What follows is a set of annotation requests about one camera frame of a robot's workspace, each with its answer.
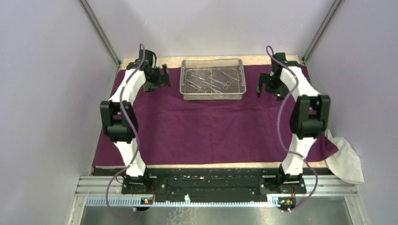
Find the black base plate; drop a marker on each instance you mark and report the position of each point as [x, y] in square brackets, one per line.
[209, 185]

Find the surgical clamp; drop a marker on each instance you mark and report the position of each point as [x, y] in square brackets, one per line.
[234, 81]

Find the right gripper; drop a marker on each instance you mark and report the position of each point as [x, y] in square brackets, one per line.
[280, 93]

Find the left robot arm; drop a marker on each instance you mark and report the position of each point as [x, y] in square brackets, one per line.
[119, 122]

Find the metal mesh instrument tray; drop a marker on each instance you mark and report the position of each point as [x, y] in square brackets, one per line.
[206, 68]

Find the grey cable duct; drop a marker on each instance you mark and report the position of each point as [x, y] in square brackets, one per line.
[131, 201]

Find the surgical scissors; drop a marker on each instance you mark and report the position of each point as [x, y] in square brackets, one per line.
[199, 89]

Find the white crumpled cloth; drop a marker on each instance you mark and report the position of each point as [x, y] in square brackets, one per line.
[345, 163]

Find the maroon wrap cloth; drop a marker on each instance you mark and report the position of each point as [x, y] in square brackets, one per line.
[173, 131]

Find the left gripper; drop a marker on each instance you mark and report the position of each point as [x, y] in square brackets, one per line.
[163, 80]

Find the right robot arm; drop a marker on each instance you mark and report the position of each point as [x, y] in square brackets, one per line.
[309, 117]

